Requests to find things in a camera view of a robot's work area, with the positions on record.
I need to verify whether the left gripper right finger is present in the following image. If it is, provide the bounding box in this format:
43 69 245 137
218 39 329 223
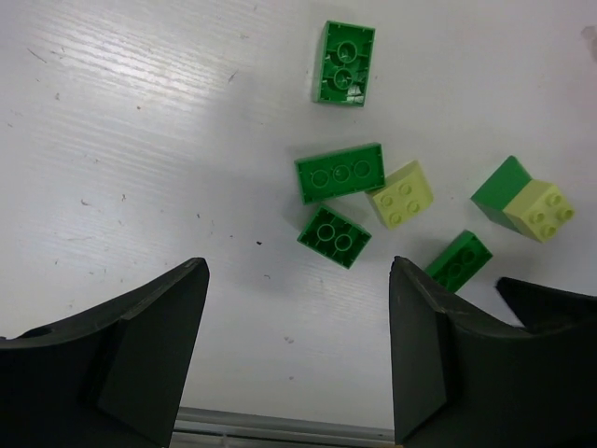
389 257 596 447

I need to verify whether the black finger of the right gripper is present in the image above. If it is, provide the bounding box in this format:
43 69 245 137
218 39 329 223
495 277 596 332

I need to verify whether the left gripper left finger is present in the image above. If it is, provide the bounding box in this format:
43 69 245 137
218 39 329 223
1 258 210 447

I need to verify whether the green narrow lego brick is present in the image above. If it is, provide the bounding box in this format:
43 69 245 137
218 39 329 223
424 230 493 293

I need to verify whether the green and yellow lego stack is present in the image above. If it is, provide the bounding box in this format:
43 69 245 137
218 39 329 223
471 156 575 243

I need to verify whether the green long lego brick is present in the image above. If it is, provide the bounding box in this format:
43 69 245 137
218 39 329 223
295 142 385 204

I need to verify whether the yellow lego brick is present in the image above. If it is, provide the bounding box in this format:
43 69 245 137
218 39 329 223
366 161 434 230

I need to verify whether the green small lego upside down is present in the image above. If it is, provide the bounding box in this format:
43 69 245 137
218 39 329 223
298 204 371 269

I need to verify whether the aluminium front rail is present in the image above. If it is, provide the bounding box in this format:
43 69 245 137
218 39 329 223
174 407 394 447

